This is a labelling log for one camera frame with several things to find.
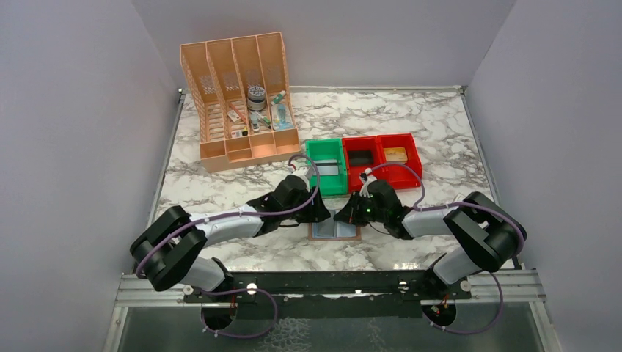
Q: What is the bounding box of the green plastic bin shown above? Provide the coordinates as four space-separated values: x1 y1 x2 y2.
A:
305 139 348 197

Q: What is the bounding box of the black VIP credit card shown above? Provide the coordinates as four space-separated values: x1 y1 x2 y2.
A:
347 150 374 166

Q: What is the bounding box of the red plastic double bin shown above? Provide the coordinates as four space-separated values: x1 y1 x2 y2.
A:
342 133 423 193

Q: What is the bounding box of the orange plastic file organizer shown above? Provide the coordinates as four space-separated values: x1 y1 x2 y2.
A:
180 32 301 172

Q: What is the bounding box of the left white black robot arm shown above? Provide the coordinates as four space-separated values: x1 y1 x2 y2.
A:
130 175 331 291

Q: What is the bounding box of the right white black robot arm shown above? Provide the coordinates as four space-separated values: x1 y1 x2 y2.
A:
334 180 527 291

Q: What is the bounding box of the grey card in green bin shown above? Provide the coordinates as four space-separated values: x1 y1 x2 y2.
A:
315 159 340 176

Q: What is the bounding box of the gold card box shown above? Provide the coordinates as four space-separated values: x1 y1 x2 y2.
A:
383 147 409 163

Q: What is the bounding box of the blue packaged item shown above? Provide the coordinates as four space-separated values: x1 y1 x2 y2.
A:
271 103 294 131

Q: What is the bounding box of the green marker pen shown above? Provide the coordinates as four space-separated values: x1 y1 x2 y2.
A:
258 115 272 129

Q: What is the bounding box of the green white glue tube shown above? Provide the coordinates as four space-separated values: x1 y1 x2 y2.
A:
271 90 287 105

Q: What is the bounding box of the red white small packet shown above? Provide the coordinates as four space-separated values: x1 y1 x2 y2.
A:
227 108 247 124

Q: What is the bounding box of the small round tin can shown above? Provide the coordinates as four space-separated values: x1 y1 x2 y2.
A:
246 85 266 112

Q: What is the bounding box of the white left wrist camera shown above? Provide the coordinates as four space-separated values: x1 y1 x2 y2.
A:
292 166 315 190

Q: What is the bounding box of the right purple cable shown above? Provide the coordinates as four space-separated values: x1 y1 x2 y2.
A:
358 162 527 336

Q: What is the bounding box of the purple cable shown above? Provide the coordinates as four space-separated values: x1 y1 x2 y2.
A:
358 162 527 336
135 154 322 340

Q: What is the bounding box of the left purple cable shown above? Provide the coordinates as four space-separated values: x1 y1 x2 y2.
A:
135 154 322 340

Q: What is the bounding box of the black metal base rail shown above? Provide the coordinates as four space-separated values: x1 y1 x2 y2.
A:
181 270 472 307

